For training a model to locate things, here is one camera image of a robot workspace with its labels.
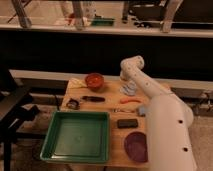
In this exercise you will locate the small silver utensil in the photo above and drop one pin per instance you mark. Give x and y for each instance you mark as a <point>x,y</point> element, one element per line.
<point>123,110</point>

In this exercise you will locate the black stand left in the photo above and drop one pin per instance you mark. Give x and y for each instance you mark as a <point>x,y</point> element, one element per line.
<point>12,113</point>

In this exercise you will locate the dark handled knife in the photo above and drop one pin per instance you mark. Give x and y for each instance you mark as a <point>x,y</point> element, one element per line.
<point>93,99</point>

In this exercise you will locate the black rectangular block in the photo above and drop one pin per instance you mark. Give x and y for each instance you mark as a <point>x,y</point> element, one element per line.
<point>127,123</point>

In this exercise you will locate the orange carrot toy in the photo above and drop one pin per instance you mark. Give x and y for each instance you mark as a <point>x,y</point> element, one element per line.
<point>128,100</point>

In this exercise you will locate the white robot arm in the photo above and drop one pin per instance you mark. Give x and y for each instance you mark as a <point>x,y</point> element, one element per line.
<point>167,121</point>

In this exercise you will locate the orange bowl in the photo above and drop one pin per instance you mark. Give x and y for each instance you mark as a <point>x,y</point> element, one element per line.
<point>94,81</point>

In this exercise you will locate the green box in background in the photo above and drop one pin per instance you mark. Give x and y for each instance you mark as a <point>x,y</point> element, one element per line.
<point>102,22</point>

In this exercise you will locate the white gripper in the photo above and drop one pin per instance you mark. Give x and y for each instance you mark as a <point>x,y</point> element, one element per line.
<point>128,88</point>

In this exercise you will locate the green plastic tray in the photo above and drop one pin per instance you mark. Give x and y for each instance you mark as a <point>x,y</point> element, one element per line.
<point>77,137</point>

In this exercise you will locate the purple plate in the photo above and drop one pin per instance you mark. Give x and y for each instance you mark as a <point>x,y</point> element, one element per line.
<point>136,147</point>

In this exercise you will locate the small black metal object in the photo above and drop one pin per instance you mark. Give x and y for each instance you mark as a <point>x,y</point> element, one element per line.
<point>73,104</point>

